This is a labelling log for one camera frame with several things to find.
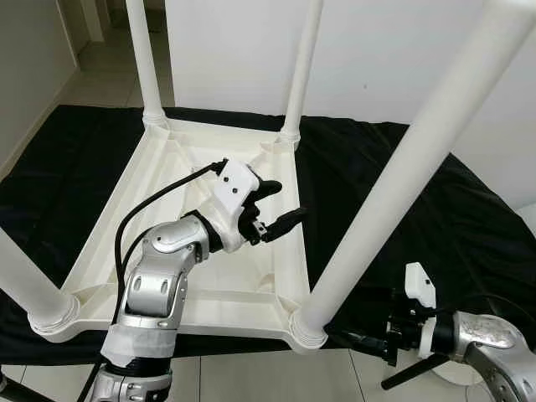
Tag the white plastic table top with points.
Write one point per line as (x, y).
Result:
(109, 243)

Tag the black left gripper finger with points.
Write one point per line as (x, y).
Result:
(268, 188)
(286, 222)

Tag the black table cloth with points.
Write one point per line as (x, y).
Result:
(469, 218)

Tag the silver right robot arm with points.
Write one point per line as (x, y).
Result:
(490, 335)

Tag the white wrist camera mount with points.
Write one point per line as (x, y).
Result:
(230, 188)
(419, 283)

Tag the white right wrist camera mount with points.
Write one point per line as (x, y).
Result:
(419, 283)

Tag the black table leg bar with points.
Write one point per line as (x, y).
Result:
(17, 389)
(414, 373)

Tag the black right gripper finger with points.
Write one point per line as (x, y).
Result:
(360, 340)

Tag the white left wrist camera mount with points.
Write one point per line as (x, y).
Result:
(230, 188)

